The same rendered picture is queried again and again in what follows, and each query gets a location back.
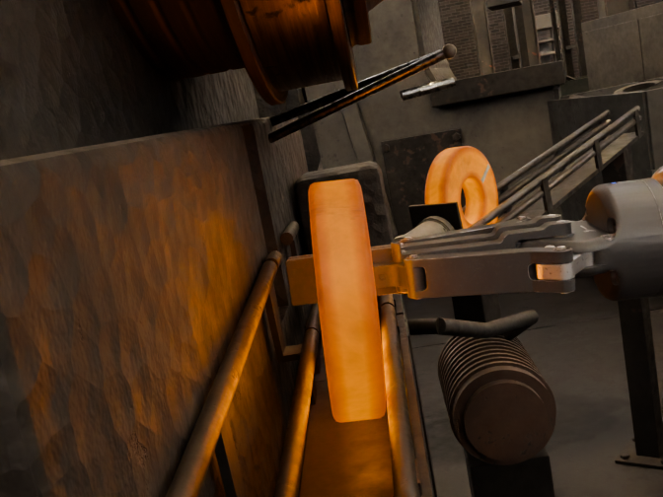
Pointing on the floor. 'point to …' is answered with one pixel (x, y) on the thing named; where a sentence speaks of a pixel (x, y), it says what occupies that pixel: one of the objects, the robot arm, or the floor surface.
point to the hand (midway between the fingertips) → (342, 274)
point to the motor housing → (499, 415)
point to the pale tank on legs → (553, 36)
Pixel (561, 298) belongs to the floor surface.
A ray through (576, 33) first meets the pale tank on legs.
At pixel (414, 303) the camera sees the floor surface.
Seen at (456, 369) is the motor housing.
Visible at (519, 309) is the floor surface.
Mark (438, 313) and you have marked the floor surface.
